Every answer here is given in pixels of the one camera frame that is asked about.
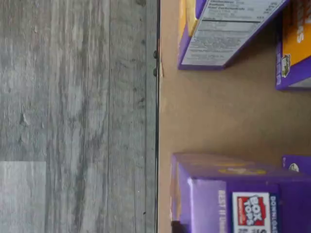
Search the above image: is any black metal shelf rack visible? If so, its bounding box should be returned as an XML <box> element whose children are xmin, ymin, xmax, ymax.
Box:
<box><xmin>145</xmin><ymin>0</ymin><xmax>161</xmax><ymax>233</ymax></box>

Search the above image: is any purple Annie's box yellow patch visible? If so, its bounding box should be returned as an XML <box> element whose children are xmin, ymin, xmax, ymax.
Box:
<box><xmin>177</xmin><ymin>0</ymin><xmax>291</xmax><ymax>71</ymax></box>

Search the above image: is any purple Annie's box teal patch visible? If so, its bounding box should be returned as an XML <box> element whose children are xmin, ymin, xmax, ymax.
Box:
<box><xmin>170</xmin><ymin>152</ymin><xmax>311</xmax><ymax>233</ymax></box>

